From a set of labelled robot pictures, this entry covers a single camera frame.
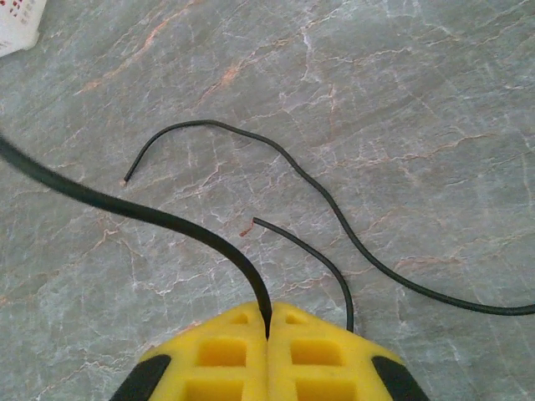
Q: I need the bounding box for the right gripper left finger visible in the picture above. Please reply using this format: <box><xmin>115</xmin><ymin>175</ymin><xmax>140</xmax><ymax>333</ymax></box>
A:
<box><xmin>110</xmin><ymin>302</ymin><xmax>269</xmax><ymax>401</ymax></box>

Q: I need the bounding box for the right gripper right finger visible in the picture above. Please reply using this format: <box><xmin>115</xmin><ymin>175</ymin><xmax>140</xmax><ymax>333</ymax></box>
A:
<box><xmin>267</xmin><ymin>302</ymin><xmax>431</xmax><ymax>401</ymax></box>

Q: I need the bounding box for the black cable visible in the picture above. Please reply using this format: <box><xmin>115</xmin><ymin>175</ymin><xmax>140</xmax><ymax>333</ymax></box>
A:
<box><xmin>123</xmin><ymin>119</ymin><xmax>535</xmax><ymax>317</ymax></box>
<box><xmin>0</xmin><ymin>132</ymin><xmax>356</xmax><ymax>339</ymax></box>

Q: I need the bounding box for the white plastic basket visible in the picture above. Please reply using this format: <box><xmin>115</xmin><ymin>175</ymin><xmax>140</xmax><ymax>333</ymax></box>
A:
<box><xmin>0</xmin><ymin>0</ymin><xmax>48</xmax><ymax>58</ymax></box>

